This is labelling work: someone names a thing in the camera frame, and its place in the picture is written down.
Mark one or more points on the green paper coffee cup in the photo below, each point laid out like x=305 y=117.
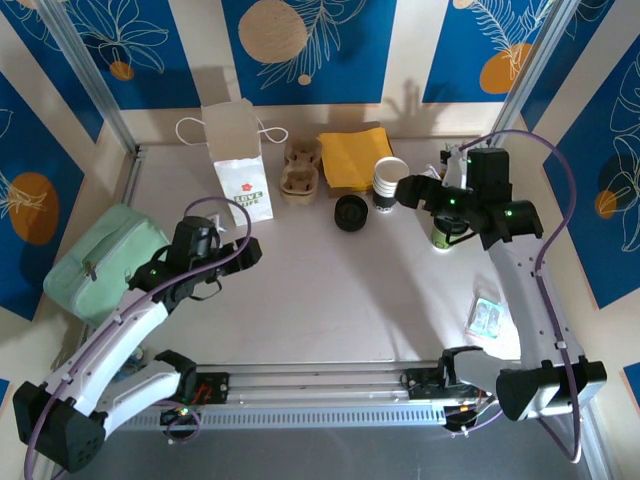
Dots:
x=441 y=243

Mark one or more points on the white paper takeout bag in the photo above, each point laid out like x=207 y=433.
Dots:
x=235 y=145

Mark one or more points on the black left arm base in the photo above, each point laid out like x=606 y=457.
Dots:
x=215 y=387

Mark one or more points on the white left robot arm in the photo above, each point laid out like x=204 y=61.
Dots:
x=115 y=330

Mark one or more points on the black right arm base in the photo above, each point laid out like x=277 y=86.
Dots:
x=420 y=382

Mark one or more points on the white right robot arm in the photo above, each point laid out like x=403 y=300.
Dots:
x=530 y=310

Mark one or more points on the white wrapped utensil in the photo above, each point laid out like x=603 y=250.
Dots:
x=434 y=171

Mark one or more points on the white paper cup stack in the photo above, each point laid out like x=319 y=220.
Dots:
x=390 y=172

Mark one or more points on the cardboard cup carrier stack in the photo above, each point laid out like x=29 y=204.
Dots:
x=300 y=170

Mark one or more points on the mint green zipper pouch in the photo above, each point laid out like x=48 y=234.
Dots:
x=100 y=260

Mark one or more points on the yellow napkin stack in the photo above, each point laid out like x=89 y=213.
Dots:
x=350 y=150

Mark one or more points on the clear plastic wipes packet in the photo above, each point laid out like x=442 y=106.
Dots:
x=487 y=315

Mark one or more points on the grey metal sheet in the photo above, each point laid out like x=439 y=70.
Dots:
x=320 y=455

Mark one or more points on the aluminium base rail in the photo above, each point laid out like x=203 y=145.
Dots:
x=320 y=380

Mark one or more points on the aluminium frame post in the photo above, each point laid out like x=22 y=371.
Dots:
x=530 y=75
x=90 y=75

